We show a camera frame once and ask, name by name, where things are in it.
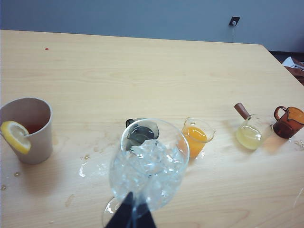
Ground smoky grey glass pitcher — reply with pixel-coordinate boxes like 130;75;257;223
125;118;160;152

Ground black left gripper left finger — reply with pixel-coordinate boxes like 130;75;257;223
104;192;134;228

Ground beige paper cup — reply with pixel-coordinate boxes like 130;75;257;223
0;97;53;164

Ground amber glass pitcher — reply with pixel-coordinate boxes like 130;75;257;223
272;106;304;140

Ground white crumpled paper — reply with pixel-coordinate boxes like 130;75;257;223
281;56;304;71

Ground clear pitcher with wooden handle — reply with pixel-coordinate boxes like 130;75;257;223
234;102;274;151

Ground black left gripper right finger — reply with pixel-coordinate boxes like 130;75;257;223
136;201;157;228

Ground tall clear wine glass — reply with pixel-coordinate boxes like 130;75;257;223
102;118;190;226

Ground clear ice cubes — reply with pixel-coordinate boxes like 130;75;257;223
113;140;188;205

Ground yellow lemon slice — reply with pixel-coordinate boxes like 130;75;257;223
0;121;31;155

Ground glass beaker with orange juice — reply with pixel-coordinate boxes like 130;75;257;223
179;117;216;159

